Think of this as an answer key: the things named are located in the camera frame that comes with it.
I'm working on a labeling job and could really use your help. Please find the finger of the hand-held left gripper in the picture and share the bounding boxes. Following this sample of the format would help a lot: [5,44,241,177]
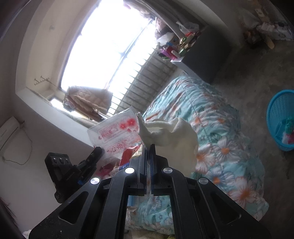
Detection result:
[78,147,104,183]

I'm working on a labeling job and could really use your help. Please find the red packet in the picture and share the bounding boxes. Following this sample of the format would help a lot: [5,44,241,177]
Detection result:
[121,147,141,171]

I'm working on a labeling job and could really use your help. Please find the white foam sheet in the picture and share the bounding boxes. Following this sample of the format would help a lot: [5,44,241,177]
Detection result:
[136,112,198,173]

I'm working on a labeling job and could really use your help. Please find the floral turquoise blanket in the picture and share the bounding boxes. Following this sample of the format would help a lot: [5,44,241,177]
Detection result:
[125,75,270,239]

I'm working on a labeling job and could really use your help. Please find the metal balcony railing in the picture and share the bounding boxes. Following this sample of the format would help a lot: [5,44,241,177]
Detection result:
[104,53,178,120]

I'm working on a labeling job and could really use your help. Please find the clear bag with red print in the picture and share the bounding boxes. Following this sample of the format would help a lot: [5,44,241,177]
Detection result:
[87,107,144,161]

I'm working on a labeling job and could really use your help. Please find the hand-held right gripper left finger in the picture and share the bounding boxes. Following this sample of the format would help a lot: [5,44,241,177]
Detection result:
[29,146,148,239]

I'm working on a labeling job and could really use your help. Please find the blue plastic basket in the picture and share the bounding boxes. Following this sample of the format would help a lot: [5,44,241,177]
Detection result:
[266,89,294,152]

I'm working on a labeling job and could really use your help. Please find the beige quilted jacket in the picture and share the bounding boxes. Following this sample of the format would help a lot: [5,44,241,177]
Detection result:
[63,85,113,121]

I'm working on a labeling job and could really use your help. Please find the white plastic bag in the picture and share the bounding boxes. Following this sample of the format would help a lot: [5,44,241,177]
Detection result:
[176,21,200,35]

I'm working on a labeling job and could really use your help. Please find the metal wall hooks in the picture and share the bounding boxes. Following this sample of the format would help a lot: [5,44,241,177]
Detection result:
[34,75,51,86]

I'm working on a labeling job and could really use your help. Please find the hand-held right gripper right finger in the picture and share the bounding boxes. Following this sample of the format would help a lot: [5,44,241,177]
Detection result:
[149,144,270,239]

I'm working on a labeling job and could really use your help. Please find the grey cabinet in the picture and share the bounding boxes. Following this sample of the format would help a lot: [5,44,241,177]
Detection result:
[171,25,232,84]

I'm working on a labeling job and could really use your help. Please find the white air conditioner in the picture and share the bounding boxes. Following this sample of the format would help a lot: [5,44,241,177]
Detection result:
[0,116,21,157]

